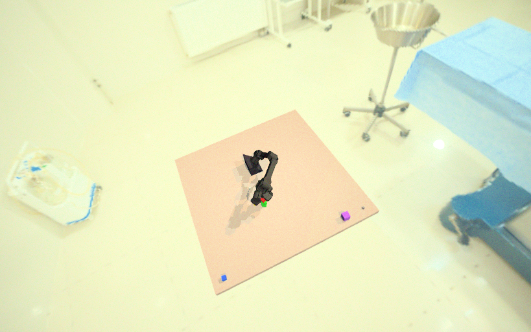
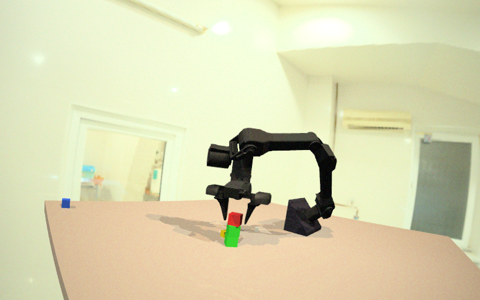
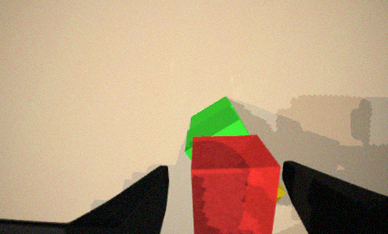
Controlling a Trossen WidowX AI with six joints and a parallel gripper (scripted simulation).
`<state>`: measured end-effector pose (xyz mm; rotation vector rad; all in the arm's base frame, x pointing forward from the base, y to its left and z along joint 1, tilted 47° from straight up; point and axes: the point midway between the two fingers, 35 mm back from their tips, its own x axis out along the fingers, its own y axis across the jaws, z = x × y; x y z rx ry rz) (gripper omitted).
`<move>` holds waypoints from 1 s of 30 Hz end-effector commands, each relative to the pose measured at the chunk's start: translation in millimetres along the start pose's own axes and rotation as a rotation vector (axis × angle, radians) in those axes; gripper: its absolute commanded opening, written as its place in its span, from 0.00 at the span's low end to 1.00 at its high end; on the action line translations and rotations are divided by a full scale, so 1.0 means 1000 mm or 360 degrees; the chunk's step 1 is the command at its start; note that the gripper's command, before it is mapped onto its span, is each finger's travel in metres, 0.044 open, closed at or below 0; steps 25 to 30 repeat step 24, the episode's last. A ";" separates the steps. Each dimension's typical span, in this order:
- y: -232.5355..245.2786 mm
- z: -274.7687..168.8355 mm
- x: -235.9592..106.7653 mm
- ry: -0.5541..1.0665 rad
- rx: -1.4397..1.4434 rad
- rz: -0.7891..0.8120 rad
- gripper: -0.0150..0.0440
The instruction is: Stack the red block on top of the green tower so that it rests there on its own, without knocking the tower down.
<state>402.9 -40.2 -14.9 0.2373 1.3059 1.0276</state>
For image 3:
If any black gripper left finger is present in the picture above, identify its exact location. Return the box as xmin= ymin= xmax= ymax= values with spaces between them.
xmin=0 ymin=165 xmax=169 ymax=234

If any green block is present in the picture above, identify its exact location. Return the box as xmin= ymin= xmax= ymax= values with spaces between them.
xmin=184 ymin=105 xmax=248 ymax=161
xmin=190 ymin=96 xmax=246 ymax=129

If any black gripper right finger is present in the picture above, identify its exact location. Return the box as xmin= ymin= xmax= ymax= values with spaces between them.
xmin=282 ymin=161 xmax=388 ymax=234

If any red block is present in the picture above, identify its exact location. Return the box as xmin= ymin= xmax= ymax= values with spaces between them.
xmin=191 ymin=135 xmax=280 ymax=234

